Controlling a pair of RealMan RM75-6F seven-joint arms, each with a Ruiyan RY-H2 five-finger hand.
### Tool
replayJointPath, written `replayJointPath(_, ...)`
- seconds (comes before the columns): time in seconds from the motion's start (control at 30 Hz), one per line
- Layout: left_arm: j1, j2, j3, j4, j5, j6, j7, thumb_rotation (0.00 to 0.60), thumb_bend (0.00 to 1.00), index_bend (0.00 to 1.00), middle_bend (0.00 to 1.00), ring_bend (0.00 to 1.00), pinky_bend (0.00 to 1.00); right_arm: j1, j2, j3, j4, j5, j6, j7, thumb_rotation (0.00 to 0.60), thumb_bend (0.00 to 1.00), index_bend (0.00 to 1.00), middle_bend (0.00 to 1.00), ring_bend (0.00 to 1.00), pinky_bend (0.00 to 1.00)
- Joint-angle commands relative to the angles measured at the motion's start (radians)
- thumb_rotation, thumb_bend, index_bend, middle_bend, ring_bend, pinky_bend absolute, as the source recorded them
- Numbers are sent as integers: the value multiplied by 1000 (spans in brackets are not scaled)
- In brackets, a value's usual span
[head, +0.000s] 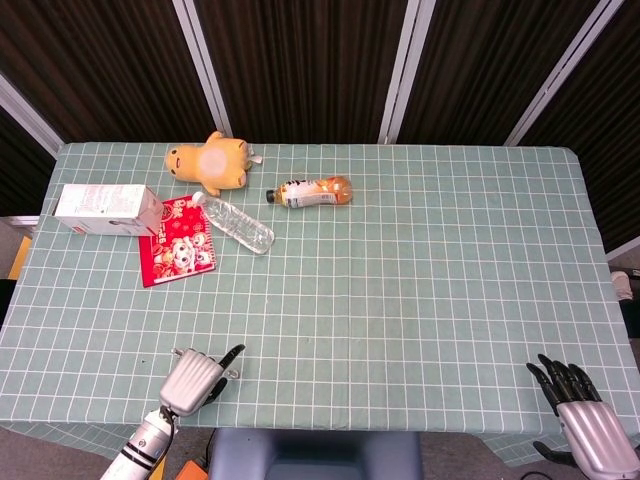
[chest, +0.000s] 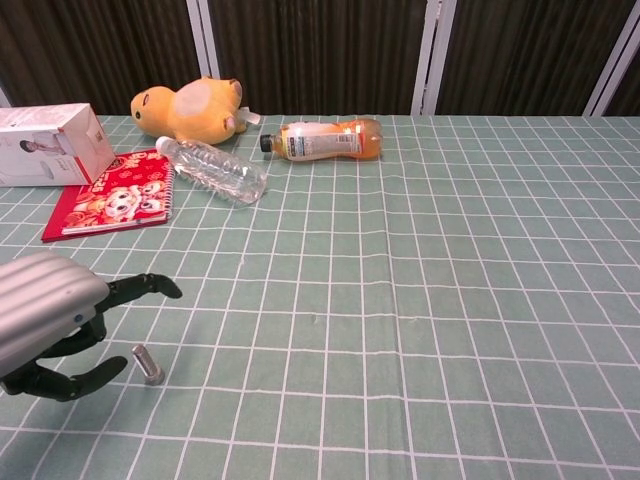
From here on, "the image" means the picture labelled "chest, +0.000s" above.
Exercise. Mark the orange tea bottle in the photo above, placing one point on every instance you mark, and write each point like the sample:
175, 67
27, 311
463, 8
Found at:
325, 140

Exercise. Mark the red spiral notebook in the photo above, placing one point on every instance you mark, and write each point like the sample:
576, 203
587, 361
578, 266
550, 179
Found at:
115, 200

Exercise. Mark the white partition frame post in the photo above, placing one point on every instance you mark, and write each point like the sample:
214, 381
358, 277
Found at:
202, 37
3, 97
614, 60
431, 57

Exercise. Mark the green checked tablecloth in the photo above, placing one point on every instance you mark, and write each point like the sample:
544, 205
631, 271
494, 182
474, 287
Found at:
375, 300

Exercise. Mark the silver metal bolt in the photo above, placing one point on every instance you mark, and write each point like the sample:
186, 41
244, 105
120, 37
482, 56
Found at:
147, 367

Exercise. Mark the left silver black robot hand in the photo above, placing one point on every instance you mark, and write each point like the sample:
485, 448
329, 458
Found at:
45, 300

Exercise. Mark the white cardboard box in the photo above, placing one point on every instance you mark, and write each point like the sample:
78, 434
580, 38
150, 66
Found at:
45, 145

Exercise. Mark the yellow plush toy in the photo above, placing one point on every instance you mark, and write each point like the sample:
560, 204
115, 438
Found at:
195, 110

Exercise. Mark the clear plastic water bottle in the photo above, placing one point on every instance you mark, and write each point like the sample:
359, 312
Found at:
215, 167

